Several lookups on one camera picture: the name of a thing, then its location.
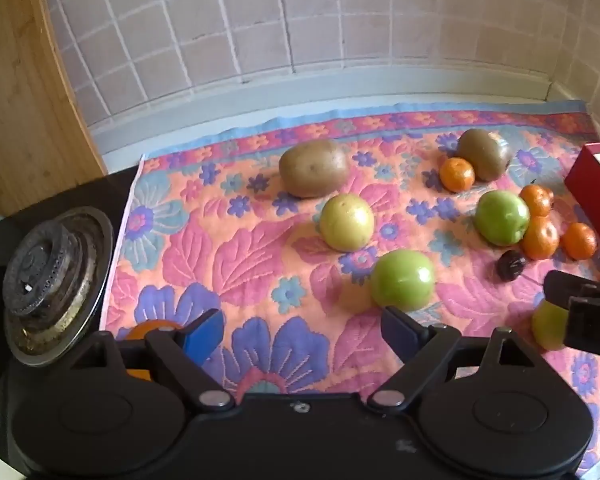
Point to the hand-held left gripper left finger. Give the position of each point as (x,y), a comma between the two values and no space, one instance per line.
(205,332)

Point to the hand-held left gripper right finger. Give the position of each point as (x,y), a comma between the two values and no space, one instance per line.
(397,330)

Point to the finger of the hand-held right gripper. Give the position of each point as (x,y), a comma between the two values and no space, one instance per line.
(560,290)

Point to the yellow-green apple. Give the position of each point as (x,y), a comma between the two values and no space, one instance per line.
(346,222)
(549,327)

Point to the green apple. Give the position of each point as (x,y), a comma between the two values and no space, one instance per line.
(402,280)
(502,218)

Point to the orange mandarin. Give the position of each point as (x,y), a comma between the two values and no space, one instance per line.
(579,241)
(536,200)
(540,238)
(456,175)

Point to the small dark brown fruit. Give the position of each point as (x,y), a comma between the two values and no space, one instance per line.
(511,265)

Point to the large orange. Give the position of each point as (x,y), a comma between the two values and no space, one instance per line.
(147,330)

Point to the red cardboard box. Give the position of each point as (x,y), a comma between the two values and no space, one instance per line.
(592,195)

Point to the brown kiwi with sticker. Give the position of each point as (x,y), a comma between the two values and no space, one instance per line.
(485,152)

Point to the floral woven cloth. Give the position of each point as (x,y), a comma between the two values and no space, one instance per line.
(260,270)

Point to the metal gas burner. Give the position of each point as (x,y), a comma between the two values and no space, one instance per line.
(50,280)

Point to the black glass stove top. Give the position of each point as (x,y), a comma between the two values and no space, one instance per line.
(55,195)

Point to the wooden cabinet panel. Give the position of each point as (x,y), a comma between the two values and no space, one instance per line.
(25,85)

